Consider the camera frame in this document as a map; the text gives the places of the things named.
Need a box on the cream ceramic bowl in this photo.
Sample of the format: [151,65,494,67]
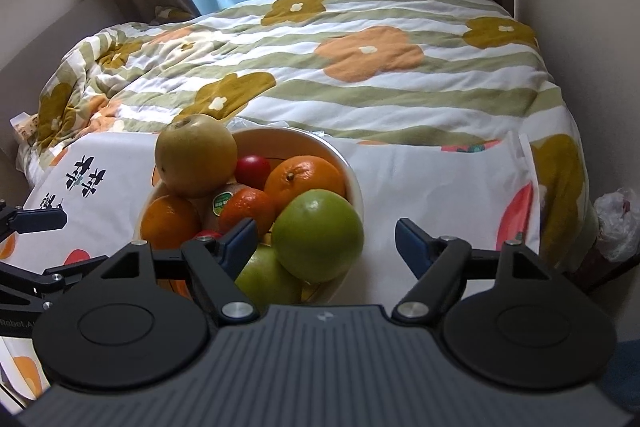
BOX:
[136,127,365,305]

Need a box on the red cherry tomato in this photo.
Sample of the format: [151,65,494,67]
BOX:
[235,155,272,190]

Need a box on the large orange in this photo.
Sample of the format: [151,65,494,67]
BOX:
[263,156,347,215]
[140,195,202,250]

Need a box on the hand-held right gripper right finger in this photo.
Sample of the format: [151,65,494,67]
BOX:
[394,218,551,324]

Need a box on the green apple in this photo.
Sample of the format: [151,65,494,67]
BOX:
[271,188,365,284]
[234,244,303,308]

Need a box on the brown kiwi with green sticker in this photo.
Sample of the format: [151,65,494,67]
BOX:
[200,182,251,233]

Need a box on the dark bin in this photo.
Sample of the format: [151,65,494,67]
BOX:
[570,234,631,293]

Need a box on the small printed box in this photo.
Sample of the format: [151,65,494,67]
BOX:
[9,112,41,145]

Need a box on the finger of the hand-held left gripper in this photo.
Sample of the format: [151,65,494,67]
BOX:
[0,254,109,314]
[0,203,68,242]

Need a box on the striped floral blanket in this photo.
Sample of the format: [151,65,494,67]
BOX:
[22,0,598,270]

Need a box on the white fruit-print cloth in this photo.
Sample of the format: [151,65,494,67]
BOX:
[0,129,543,408]

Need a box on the yellow apple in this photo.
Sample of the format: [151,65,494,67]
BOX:
[154,114,238,198]

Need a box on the white plastic bag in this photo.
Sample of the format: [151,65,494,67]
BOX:
[592,187,640,263]

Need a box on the small tangerine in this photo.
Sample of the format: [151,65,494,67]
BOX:
[218,188,276,238]

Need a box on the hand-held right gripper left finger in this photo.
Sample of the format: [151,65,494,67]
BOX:
[100,217,261,324]

